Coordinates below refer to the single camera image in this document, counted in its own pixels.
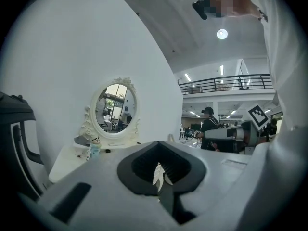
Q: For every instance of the ceiling strip lights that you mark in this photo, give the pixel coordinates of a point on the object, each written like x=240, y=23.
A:
x=187, y=77

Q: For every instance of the person's white t-shirt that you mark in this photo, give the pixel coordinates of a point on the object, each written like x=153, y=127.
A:
x=288, y=80

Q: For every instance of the round ceiling light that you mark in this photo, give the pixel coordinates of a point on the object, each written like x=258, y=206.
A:
x=222, y=34

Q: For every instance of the grey pouch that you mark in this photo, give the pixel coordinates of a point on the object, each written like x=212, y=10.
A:
x=81, y=140

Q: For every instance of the cartoon figure bottle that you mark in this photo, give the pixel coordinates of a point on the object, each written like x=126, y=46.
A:
x=94, y=148

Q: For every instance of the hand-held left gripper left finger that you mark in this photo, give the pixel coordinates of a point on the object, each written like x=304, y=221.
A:
x=108, y=201

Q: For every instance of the white oval framed mirror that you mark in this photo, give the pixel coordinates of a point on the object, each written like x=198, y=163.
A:
x=115, y=109

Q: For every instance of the person's face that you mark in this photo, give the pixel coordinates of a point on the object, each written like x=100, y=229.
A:
x=228, y=1

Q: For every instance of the black head-worn camera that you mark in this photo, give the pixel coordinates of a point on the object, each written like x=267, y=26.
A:
x=201, y=11

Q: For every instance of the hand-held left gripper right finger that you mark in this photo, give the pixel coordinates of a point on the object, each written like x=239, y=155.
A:
x=211, y=182

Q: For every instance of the white ornate furniture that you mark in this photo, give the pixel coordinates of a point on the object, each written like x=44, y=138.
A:
x=72, y=162

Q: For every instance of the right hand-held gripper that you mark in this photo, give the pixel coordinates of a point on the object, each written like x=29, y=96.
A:
x=258, y=117

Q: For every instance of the black balcony railing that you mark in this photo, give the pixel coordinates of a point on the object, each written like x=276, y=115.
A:
x=214, y=84

